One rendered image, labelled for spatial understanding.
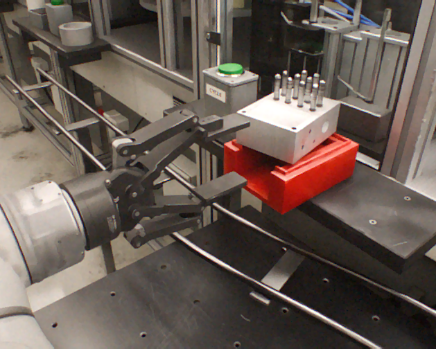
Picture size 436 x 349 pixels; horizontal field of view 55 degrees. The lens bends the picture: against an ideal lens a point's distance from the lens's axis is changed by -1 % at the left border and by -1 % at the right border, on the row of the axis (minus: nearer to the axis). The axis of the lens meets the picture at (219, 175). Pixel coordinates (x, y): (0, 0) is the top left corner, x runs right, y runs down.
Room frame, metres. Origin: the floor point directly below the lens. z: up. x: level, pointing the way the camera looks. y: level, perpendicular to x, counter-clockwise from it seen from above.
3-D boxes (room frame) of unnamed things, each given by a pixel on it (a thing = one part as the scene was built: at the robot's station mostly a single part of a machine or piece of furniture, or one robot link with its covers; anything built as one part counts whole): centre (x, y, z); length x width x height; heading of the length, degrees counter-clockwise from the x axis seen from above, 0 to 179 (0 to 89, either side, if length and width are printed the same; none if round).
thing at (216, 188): (0.45, 0.00, 0.95); 0.07 x 0.03 x 0.01; 128
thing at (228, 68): (0.67, -0.02, 1.03); 0.04 x 0.04 x 0.02
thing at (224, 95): (0.67, -0.02, 0.97); 0.08 x 0.08 x 0.12; 39
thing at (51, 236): (0.31, 0.17, 0.99); 0.09 x 0.06 x 0.09; 38
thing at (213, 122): (0.44, 0.02, 1.05); 0.05 x 0.01 x 0.03; 128
